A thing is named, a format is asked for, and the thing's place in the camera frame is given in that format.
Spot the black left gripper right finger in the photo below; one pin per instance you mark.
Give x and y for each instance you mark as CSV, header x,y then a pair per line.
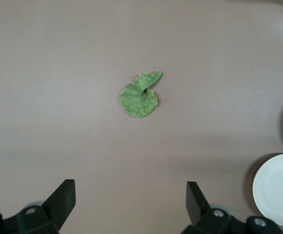
x,y
205,212

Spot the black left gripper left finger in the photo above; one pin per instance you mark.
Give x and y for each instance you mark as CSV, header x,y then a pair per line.
x,y
53,209

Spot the green lettuce leaf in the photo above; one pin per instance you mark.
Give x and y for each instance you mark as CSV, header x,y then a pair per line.
x,y
136,102

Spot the beige plate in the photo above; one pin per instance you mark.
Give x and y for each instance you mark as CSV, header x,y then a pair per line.
x,y
278,190

